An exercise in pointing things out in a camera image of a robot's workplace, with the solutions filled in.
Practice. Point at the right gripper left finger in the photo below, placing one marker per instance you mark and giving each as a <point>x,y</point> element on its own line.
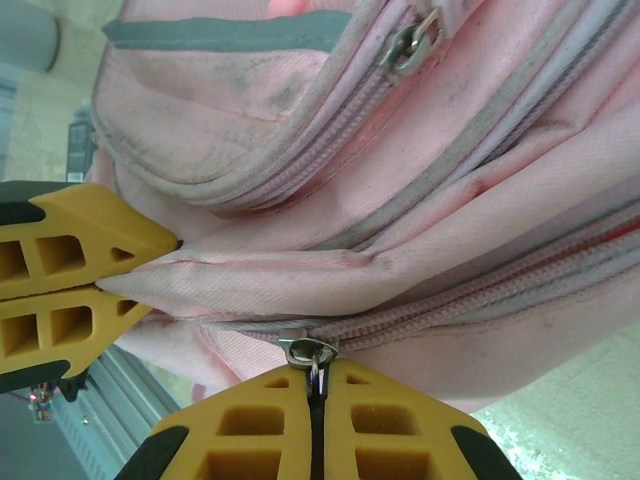
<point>240,440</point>

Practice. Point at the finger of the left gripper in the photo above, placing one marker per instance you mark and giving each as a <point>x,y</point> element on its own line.
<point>100,320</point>
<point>100,225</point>

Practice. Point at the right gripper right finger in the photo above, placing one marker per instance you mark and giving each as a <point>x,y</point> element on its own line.
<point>400,440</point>

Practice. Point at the pink school backpack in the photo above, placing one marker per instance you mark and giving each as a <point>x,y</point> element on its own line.
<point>400,175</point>

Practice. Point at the aluminium rail frame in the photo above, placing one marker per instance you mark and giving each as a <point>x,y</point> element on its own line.
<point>115,400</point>

